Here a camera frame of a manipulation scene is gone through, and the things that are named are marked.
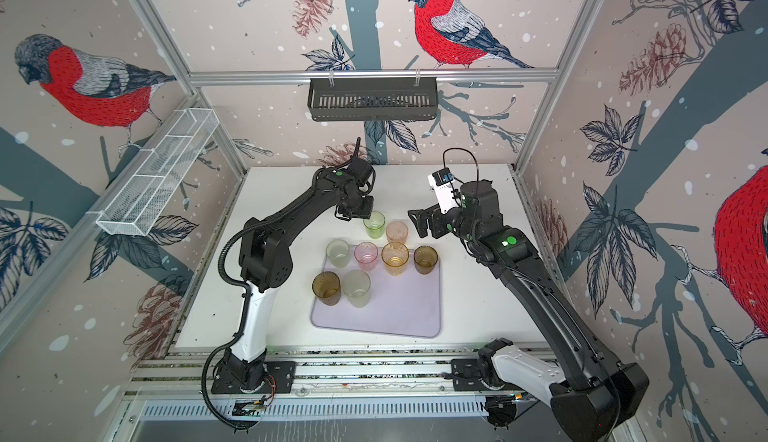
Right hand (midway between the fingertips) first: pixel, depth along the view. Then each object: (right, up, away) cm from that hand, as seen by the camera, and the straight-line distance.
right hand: (422, 207), depth 72 cm
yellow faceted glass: (-7, -16, +18) cm, 25 cm away
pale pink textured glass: (-6, -10, +26) cm, 28 cm away
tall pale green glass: (-18, -24, +15) cm, 34 cm away
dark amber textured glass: (+3, -17, +19) cm, 26 cm away
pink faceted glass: (-16, -16, +20) cm, 30 cm away
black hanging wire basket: (-14, +38, +34) cm, 53 cm away
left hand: (-16, -3, +22) cm, 27 cm away
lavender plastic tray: (-3, -29, +14) cm, 32 cm away
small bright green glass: (-13, -8, +29) cm, 33 cm away
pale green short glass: (-25, -15, +21) cm, 36 cm away
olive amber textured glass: (-27, -24, +14) cm, 39 cm away
